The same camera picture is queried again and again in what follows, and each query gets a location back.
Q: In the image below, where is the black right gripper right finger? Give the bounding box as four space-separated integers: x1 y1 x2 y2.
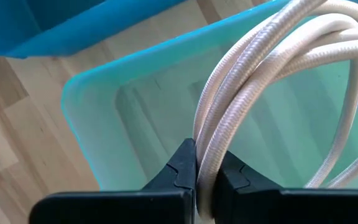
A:
214 151 358 224

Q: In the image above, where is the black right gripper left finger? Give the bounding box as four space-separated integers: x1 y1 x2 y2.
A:
29 139 198 224

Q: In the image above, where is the white USB cable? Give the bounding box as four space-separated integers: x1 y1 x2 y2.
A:
193 0 358 220

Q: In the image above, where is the teal translucent plastic bin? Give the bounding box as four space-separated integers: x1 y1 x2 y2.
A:
60 0 358 191

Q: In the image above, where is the blue plastic bin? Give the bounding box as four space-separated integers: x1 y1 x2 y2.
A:
0 0 186 59

